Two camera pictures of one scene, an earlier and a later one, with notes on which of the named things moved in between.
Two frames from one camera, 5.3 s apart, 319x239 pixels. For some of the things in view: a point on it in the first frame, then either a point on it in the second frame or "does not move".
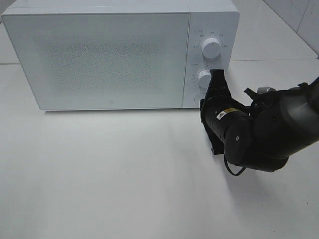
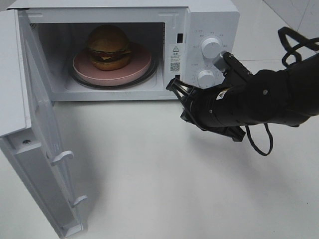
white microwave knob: [204, 77] does not move
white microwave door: [103, 61] -> [30, 142]
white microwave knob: [211, 48] does not move
